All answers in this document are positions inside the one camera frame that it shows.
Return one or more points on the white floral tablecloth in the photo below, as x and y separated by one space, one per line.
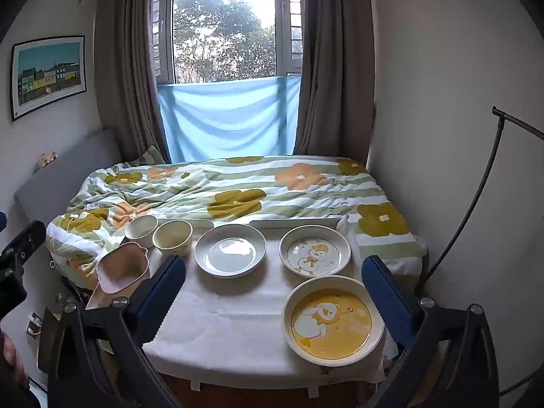
229 318

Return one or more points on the white folding table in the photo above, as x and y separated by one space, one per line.
293 222

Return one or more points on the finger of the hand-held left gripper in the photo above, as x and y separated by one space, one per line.
27 236
2 222

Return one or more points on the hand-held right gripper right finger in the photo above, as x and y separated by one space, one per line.
384 301

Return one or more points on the plain grey-white plate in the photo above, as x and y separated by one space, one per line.
231 255

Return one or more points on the light blue cloth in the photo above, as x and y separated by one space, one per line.
229 119

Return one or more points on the cream bowl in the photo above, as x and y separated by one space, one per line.
174 242

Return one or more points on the grey headboard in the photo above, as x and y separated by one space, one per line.
68 170

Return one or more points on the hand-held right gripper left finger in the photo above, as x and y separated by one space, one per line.
168 289

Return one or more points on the window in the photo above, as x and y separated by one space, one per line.
221 29

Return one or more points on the yellow duck print plate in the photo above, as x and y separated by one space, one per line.
331 323

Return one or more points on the wall socket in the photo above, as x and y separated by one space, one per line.
33 324

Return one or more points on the small plush toy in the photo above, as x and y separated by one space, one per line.
46 159

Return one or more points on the floral striped blanket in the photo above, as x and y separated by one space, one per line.
255 187

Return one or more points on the white cup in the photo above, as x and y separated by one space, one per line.
142 229

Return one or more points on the white duck print plate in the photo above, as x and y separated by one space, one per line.
314 255

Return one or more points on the brown curtain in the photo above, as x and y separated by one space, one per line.
127 72
335 72

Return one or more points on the green checked pillow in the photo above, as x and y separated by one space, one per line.
151 156

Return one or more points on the person's left hand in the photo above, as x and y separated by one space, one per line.
9 359

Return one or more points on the framed wall picture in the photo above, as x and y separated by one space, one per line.
46 76

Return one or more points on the black floor stand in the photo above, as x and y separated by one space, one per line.
496 112

